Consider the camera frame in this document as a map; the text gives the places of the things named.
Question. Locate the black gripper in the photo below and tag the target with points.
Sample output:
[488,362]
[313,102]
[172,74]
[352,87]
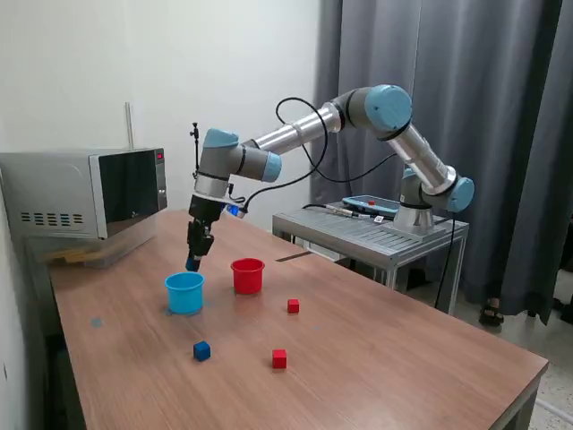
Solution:
[203,210]

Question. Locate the red cube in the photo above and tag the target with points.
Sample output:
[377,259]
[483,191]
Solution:
[279,359]
[293,307]

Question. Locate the silver blue UR5e robot arm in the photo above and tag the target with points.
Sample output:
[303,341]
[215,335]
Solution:
[416,152]

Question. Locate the blue plastic cup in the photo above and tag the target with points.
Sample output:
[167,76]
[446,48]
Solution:
[184,296]

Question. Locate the red plastic cup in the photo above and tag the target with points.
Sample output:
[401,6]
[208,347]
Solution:
[247,282]

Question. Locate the wooden boards stack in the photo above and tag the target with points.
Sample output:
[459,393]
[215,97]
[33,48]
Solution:
[71,257]

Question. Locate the blue tape mark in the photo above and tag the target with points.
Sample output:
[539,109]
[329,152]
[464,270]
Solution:
[96,321]

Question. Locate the white vertical pole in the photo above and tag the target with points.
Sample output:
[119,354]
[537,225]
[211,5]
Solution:
[129,125]

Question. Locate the silver microwave oven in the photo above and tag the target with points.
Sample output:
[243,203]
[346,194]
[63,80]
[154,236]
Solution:
[58,188]

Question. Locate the grey metal robot stand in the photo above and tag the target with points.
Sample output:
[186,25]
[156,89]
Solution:
[371,233]

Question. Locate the robot teach pendant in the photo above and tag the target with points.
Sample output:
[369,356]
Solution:
[376,203]

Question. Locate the grey curtain panel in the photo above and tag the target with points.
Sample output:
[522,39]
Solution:
[515,112]
[340,27]

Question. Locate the foot in black sandal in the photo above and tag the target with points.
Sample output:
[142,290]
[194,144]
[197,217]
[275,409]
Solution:
[491,311]

